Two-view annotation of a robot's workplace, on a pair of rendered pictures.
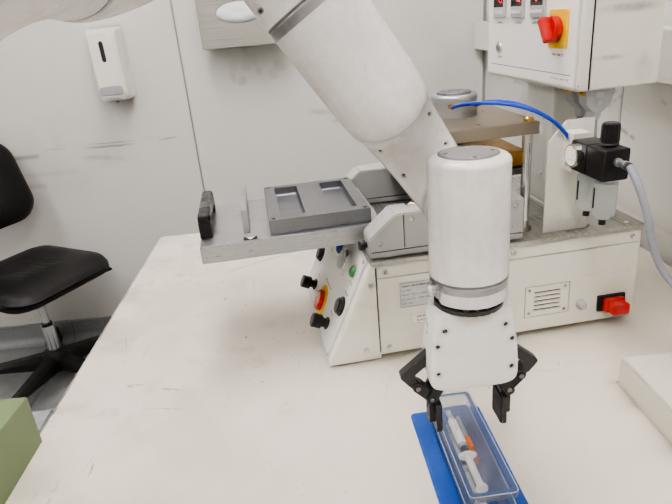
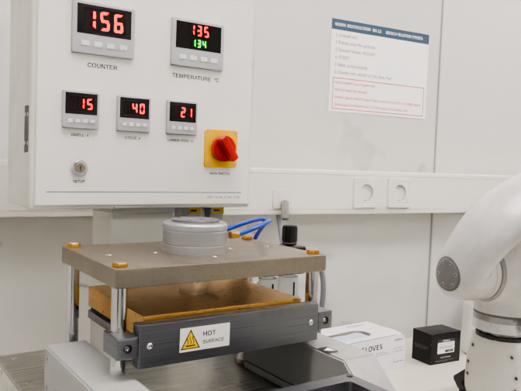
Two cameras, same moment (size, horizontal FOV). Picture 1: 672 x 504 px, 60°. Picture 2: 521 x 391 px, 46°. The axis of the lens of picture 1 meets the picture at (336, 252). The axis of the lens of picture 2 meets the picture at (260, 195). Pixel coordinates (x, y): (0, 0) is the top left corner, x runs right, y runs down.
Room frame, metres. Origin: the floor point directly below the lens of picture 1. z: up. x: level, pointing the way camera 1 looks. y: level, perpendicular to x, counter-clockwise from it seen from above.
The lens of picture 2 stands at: (1.28, 0.48, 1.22)
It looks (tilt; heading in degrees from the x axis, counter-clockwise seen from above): 3 degrees down; 243
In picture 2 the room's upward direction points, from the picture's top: 2 degrees clockwise
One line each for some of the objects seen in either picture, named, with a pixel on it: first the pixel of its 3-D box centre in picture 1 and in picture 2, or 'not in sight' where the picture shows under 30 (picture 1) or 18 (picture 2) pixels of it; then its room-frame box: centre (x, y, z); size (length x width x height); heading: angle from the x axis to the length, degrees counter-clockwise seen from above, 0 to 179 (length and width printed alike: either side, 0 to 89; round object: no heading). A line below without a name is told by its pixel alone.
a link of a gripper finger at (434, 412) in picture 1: (425, 403); not in sight; (0.56, -0.09, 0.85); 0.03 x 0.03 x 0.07; 3
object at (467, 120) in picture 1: (475, 129); (196, 266); (0.99, -0.26, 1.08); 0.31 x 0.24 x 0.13; 7
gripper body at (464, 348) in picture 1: (468, 333); (501, 364); (0.57, -0.14, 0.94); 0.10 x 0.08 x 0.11; 93
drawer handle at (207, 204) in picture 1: (206, 212); not in sight; (0.96, 0.22, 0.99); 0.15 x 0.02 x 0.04; 7
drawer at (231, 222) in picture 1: (287, 213); not in sight; (0.97, 0.08, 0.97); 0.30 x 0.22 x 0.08; 97
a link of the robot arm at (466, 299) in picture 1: (466, 284); (505, 322); (0.57, -0.14, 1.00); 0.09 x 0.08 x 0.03; 93
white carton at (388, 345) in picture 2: not in sight; (347, 351); (0.52, -0.57, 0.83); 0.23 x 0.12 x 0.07; 9
